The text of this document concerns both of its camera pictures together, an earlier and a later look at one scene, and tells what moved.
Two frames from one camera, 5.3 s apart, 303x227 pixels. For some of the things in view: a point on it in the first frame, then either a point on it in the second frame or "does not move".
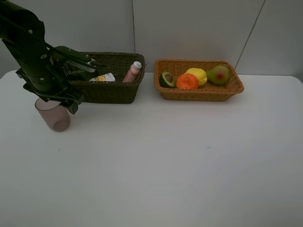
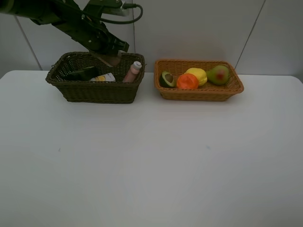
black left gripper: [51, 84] -> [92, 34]
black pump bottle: [82, 76] does not move
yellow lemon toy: [200, 74] does not move
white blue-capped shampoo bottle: [108, 77] does not move
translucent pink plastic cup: [56, 116] -> [111, 61]
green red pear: [219, 74] does not move
